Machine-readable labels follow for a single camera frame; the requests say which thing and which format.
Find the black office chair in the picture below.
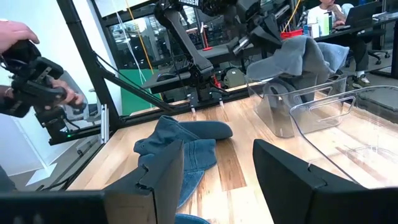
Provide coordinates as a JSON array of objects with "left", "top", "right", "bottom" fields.
[{"left": 366, "top": 29, "right": 391, "bottom": 66}]

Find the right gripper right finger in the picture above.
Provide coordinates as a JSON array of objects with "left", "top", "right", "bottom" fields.
[{"left": 252, "top": 139, "right": 368, "bottom": 224}]

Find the red container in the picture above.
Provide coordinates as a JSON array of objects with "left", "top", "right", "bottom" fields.
[{"left": 279, "top": 28, "right": 304, "bottom": 40}]

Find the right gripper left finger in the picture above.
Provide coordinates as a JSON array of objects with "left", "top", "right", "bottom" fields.
[{"left": 104, "top": 139, "right": 185, "bottom": 224}]

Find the black laptop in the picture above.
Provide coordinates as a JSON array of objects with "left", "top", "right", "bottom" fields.
[{"left": 344, "top": 1, "right": 377, "bottom": 28}]

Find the blue-grey cap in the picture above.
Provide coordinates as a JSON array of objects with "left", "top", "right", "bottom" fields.
[{"left": 246, "top": 35, "right": 350, "bottom": 94}]

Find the black aluminium frame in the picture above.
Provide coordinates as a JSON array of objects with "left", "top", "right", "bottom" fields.
[{"left": 57, "top": 0, "right": 259, "bottom": 190}]

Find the navy cap with strap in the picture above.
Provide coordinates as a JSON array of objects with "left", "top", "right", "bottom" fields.
[{"left": 174, "top": 213, "right": 211, "bottom": 224}]

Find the clear plastic bin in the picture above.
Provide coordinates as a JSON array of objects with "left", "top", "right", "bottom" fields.
[
  {"left": 245, "top": 73, "right": 348, "bottom": 138},
  {"left": 289, "top": 85, "right": 398, "bottom": 190}
]

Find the dark blue denim cap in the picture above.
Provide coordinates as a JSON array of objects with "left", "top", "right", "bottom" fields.
[{"left": 133, "top": 114, "right": 234, "bottom": 156}]

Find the black desk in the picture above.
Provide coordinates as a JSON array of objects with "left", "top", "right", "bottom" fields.
[{"left": 313, "top": 17, "right": 398, "bottom": 43}]

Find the black computer mouse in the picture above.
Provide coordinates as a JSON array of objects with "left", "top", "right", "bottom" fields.
[{"left": 156, "top": 72, "right": 178, "bottom": 83}]

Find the yellow cable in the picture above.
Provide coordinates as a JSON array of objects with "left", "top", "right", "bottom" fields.
[{"left": 281, "top": 0, "right": 302, "bottom": 34}]

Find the olive bag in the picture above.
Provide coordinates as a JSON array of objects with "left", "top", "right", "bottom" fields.
[{"left": 222, "top": 67, "right": 247, "bottom": 90}]

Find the silver aluminium bracket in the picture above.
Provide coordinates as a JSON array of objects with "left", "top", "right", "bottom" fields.
[{"left": 99, "top": 103, "right": 110, "bottom": 144}]

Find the yellow cord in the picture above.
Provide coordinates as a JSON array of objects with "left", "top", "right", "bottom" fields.
[{"left": 124, "top": 0, "right": 155, "bottom": 75}]

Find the person's hand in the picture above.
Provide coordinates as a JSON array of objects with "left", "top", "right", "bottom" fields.
[
  {"left": 0, "top": 19, "right": 40, "bottom": 54},
  {"left": 45, "top": 78, "right": 85, "bottom": 107}
]

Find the light grey cap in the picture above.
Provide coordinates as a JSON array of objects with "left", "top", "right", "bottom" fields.
[{"left": 262, "top": 76, "right": 315, "bottom": 108}]

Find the grey desk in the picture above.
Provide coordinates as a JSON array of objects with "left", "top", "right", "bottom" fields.
[
  {"left": 192, "top": 43, "right": 265, "bottom": 68},
  {"left": 141, "top": 70, "right": 200, "bottom": 95}
]

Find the red stand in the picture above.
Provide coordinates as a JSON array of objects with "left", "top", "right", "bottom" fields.
[{"left": 201, "top": 22, "right": 214, "bottom": 52}]

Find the person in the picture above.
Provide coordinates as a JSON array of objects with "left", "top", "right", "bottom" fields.
[{"left": 306, "top": 0, "right": 373, "bottom": 90}]

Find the green panel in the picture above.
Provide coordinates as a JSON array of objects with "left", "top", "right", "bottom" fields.
[{"left": 119, "top": 68, "right": 163, "bottom": 116}]

